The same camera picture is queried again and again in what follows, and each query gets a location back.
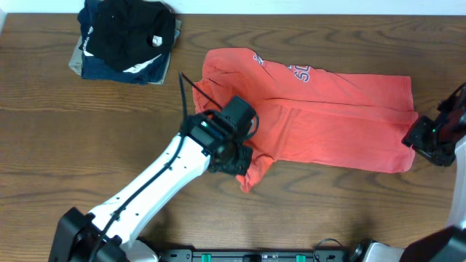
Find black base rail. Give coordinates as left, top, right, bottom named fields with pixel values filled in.
left=159, top=249, right=350, bottom=262

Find black folded shirt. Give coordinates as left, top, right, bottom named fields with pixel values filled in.
left=83, top=0, right=175, bottom=71

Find red printed t-shirt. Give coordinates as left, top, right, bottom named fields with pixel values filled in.
left=193, top=48, right=418, bottom=192

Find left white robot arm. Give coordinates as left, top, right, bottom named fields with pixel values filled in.
left=49, top=109, right=258, bottom=261

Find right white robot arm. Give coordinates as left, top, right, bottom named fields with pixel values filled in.
left=349, top=106, right=465, bottom=262

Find navy folded shirt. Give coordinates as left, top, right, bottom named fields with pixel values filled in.
left=68, top=0, right=171, bottom=84

